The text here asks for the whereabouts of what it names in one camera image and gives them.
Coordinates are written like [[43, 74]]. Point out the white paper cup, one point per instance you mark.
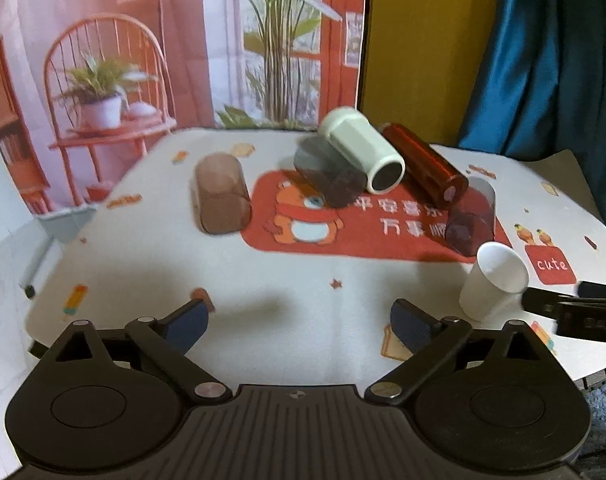
[[493, 280]]

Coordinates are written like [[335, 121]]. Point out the red translucent cup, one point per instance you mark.
[[428, 160]]

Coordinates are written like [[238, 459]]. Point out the brown translucent cup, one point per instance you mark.
[[222, 195]]

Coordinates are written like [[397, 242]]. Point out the purple translucent cup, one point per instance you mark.
[[470, 222]]

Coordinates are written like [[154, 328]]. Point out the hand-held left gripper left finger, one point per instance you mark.
[[189, 321]]

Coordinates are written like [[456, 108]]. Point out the printed cartoon tablecloth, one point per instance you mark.
[[293, 280]]

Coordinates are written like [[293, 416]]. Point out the printed room backdrop cloth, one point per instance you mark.
[[183, 45]]

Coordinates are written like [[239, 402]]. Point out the cream cup with dark inside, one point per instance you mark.
[[358, 147]]

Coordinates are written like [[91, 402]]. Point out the white pole with black tip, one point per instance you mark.
[[35, 270]]

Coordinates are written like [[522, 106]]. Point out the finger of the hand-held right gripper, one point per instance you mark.
[[545, 300], [600, 290]]

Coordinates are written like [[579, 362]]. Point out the grey translucent cup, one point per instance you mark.
[[328, 175]]

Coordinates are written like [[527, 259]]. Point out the blue curtain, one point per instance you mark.
[[548, 60]]

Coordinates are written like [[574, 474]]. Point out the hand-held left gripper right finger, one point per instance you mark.
[[407, 325]]

